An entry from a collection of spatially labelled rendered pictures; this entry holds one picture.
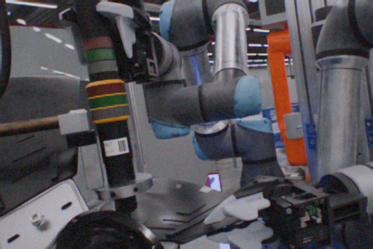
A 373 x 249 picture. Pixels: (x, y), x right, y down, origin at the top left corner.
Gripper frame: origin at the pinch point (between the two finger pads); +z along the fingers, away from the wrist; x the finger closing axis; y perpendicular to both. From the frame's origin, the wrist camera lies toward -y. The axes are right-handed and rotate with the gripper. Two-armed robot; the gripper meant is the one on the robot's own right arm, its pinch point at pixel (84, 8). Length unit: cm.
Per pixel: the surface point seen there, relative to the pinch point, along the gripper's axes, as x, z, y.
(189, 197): -3.8, -19.4, 27.3
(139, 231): -3.7, 3.9, 23.5
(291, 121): -62, -373, 49
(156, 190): 2.4, -22.0, 26.1
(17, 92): 15.7, -7.8, 6.4
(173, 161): 99, -406, 84
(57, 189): 5.8, 1.7, 18.9
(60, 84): 11.7, -12.2, 5.9
